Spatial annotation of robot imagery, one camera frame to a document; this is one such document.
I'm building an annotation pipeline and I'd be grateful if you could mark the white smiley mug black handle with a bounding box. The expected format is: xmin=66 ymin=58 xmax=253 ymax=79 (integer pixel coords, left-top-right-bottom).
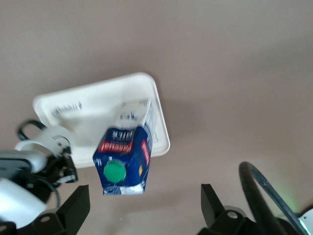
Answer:
xmin=14 ymin=119 xmax=74 ymax=172

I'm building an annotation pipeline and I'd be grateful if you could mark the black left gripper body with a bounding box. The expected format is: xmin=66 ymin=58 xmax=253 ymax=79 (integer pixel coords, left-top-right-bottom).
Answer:
xmin=31 ymin=151 xmax=79 ymax=194

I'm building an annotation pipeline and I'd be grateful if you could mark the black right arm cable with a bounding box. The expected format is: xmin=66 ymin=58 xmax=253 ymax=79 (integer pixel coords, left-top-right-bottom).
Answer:
xmin=239 ymin=161 xmax=305 ymax=235

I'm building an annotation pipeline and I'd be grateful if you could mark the blue milk carton green cap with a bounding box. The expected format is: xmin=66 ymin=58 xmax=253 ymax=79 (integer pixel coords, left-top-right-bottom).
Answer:
xmin=92 ymin=98 xmax=158 ymax=196

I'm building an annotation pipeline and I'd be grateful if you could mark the cream rectangular tray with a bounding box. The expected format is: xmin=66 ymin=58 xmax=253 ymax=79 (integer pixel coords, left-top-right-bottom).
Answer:
xmin=32 ymin=71 xmax=171 ymax=169

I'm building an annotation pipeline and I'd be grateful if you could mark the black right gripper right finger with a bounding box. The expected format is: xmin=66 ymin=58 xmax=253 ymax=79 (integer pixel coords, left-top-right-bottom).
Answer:
xmin=198 ymin=183 xmax=260 ymax=235

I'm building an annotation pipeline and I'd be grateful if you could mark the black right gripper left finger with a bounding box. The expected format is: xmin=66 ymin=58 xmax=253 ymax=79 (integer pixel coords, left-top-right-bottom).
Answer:
xmin=29 ymin=185 xmax=90 ymax=235

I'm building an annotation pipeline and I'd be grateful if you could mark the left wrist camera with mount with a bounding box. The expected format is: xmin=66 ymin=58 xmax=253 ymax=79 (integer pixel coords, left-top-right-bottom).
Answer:
xmin=0 ymin=149 xmax=48 ymax=181

